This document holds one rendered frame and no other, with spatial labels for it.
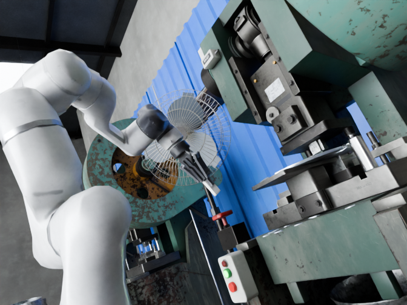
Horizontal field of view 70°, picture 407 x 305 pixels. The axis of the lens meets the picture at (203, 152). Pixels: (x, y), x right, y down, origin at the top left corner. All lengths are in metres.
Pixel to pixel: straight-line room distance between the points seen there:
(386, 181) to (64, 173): 0.69
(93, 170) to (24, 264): 5.29
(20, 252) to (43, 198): 6.63
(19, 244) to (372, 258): 6.90
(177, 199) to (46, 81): 1.60
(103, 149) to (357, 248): 1.72
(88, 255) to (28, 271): 6.68
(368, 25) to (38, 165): 0.70
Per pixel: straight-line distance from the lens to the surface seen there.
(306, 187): 0.87
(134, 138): 0.99
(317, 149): 1.01
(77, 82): 0.67
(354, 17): 0.73
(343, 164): 0.95
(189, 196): 2.19
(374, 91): 1.14
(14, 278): 7.16
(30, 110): 0.61
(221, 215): 1.04
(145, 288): 2.18
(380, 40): 0.79
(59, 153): 0.58
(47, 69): 0.67
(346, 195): 0.84
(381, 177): 0.80
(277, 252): 0.92
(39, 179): 0.57
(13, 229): 7.31
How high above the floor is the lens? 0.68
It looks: 17 degrees up
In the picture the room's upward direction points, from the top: 21 degrees counter-clockwise
